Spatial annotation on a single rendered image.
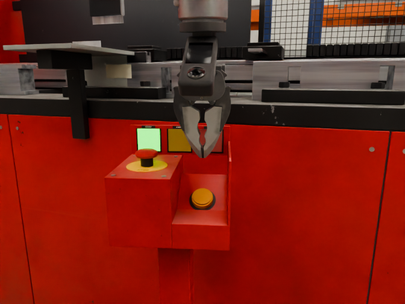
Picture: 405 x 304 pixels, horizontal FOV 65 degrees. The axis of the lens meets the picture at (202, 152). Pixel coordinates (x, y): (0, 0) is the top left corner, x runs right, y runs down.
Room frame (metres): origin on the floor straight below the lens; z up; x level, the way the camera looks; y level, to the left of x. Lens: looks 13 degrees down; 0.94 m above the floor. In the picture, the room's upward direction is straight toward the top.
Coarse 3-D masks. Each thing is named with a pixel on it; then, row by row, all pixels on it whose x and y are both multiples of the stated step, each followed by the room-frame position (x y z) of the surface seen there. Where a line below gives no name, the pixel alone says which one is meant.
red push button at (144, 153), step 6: (138, 150) 0.54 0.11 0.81; (144, 150) 0.54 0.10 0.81; (150, 150) 0.54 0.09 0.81; (156, 150) 0.55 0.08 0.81; (138, 156) 0.53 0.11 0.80; (144, 156) 0.53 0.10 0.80; (150, 156) 0.53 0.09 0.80; (156, 156) 0.54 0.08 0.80; (144, 162) 0.54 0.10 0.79; (150, 162) 0.54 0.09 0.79
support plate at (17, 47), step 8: (8, 48) 0.73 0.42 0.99; (16, 48) 0.73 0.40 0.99; (24, 48) 0.72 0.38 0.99; (32, 48) 0.72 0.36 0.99; (40, 48) 0.71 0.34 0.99; (48, 48) 0.70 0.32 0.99; (56, 48) 0.70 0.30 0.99; (64, 48) 0.70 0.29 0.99; (72, 48) 0.70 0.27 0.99; (80, 48) 0.71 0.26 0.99; (88, 48) 0.74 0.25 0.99; (96, 48) 0.77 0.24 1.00; (104, 48) 0.80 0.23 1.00
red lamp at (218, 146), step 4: (200, 132) 0.62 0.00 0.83; (204, 132) 0.62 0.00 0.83; (200, 136) 0.62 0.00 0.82; (220, 136) 0.62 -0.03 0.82; (200, 140) 0.62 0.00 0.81; (204, 140) 0.62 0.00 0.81; (220, 140) 0.62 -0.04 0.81; (216, 144) 0.62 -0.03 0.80; (220, 144) 0.62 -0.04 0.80; (216, 148) 0.62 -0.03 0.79; (220, 148) 0.62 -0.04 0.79
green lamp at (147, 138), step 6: (138, 132) 0.63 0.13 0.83; (144, 132) 0.63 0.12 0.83; (150, 132) 0.63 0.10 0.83; (156, 132) 0.63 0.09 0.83; (138, 138) 0.63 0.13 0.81; (144, 138) 0.63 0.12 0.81; (150, 138) 0.63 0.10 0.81; (156, 138) 0.63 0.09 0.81; (138, 144) 0.63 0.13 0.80; (144, 144) 0.63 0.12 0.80; (150, 144) 0.63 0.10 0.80; (156, 144) 0.63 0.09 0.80
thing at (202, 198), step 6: (198, 192) 0.54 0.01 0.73; (204, 192) 0.54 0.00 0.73; (210, 192) 0.55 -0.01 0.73; (192, 198) 0.54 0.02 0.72; (198, 198) 0.53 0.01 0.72; (204, 198) 0.53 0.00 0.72; (210, 198) 0.53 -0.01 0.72; (198, 204) 0.53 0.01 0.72; (204, 204) 0.53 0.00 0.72; (210, 204) 0.53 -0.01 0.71
